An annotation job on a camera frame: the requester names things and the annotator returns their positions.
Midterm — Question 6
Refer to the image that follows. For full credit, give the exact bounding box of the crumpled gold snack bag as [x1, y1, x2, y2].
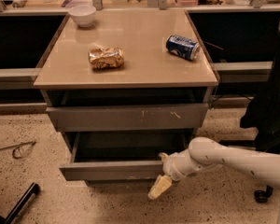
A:
[89, 48, 124, 70]

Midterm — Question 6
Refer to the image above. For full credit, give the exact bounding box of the black office chair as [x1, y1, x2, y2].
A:
[220, 11, 280, 203]

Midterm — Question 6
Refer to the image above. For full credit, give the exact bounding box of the white bowl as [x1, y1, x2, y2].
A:
[68, 5, 96, 27]

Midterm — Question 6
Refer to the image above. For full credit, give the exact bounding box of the blue soda can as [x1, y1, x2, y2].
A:
[166, 35, 200, 61]

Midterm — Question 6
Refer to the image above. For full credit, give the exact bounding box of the metal wire hook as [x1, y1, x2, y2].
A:
[0, 141, 36, 152]

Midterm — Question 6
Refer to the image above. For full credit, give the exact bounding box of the grey drawer cabinet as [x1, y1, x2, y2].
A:
[33, 8, 219, 187]

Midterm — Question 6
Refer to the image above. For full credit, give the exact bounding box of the grey drawer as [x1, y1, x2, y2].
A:
[60, 129, 192, 183]
[47, 104, 208, 132]

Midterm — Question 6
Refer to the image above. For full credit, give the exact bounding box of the black chair leg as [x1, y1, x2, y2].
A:
[0, 183, 40, 224]

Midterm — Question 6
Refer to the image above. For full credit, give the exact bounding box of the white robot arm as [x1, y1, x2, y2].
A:
[148, 137, 280, 224]

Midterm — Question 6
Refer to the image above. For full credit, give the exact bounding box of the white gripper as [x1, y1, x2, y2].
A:
[148, 152, 189, 200]

